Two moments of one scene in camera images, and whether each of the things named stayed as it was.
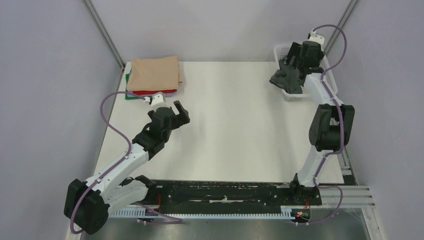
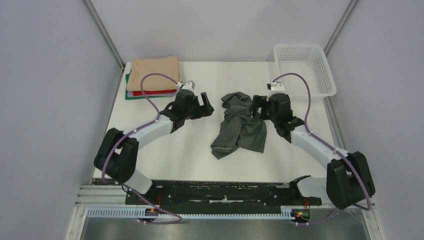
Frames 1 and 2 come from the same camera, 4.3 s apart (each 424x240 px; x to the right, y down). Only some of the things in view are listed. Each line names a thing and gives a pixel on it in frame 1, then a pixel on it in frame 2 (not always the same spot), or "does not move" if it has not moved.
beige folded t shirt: (158, 73) does not move
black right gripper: (295, 50) -> (260, 101)
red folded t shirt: (153, 92) does not move
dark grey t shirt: (287, 78) -> (238, 128)
